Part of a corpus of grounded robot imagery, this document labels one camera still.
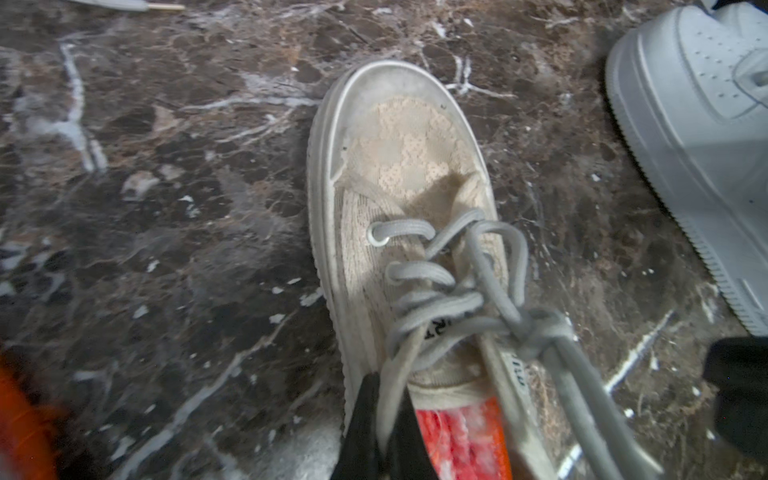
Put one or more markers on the white sneaker inner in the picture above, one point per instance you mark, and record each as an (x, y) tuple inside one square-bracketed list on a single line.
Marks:
[(688, 90)]

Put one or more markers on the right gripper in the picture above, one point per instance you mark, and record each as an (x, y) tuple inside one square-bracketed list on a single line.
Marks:
[(737, 368)]

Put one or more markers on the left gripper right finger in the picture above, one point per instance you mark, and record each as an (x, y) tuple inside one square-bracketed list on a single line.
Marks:
[(406, 455)]

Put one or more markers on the red insole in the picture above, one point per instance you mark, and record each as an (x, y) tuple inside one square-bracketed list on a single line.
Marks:
[(466, 442), (27, 431)]

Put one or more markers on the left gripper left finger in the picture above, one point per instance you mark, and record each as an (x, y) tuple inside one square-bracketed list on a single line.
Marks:
[(359, 453)]

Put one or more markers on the beige sneaker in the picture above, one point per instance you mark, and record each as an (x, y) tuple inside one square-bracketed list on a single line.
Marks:
[(425, 285)]

